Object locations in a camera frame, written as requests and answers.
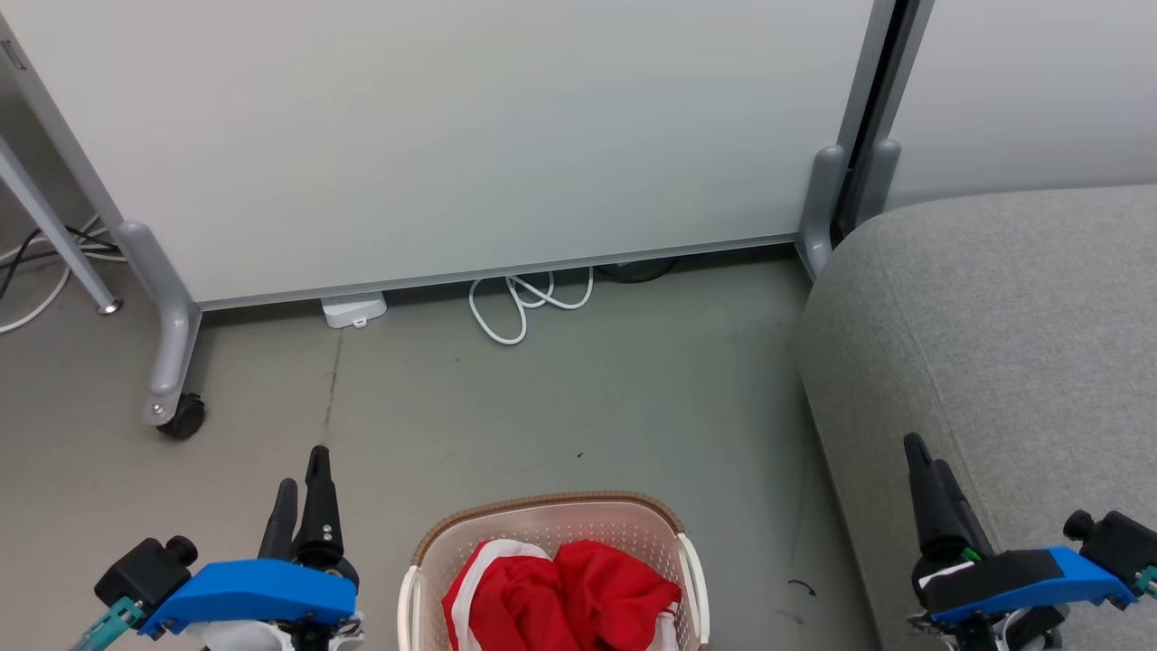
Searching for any red and white garment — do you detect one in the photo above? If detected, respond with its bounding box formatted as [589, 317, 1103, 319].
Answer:
[440, 539, 684, 651]

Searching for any grey fabric sofa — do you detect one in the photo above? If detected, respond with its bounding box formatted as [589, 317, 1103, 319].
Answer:
[797, 184, 1157, 651]

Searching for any white power adapter box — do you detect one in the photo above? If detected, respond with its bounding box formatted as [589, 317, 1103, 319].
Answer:
[320, 290, 389, 330]

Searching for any beige plastic laundry basket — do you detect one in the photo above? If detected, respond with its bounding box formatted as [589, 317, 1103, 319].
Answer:
[398, 490, 713, 651]

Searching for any grey partition foot with caster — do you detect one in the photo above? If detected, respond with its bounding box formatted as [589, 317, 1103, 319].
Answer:
[116, 220, 203, 428]

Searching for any teal left camera cable plug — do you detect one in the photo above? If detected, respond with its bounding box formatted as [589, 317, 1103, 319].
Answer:
[71, 597, 147, 651]

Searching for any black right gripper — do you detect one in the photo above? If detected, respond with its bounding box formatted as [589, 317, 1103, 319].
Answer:
[903, 432, 997, 651]

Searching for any large white partition panel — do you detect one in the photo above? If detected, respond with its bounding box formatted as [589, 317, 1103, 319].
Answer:
[0, 0, 898, 314]

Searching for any thin black floor cable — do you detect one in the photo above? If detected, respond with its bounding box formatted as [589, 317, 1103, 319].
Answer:
[0, 225, 120, 301]

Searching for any black caster wheel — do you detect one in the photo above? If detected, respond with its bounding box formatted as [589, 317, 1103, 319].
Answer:
[156, 392, 208, 442]

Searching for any black cable under partition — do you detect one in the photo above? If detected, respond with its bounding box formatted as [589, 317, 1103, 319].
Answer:
[595, 258, 681, 285]

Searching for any long white floor cable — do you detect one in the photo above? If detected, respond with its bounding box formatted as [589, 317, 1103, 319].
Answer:
[0, 213, 127, 336]

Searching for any grey metal table leg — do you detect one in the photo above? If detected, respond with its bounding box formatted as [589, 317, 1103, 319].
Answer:
[0, 134, 125, 316]

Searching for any looped white cable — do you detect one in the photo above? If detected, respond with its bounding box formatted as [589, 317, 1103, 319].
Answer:
[467, 269, 596, 347]

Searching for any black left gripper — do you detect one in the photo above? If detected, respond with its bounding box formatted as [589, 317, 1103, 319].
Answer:
[259, 445, 364, 651]

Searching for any grey partition foot post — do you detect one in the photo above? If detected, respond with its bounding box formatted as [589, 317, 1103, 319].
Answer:
[852, 137, 903, 229]
[797, 144, 851, 279]

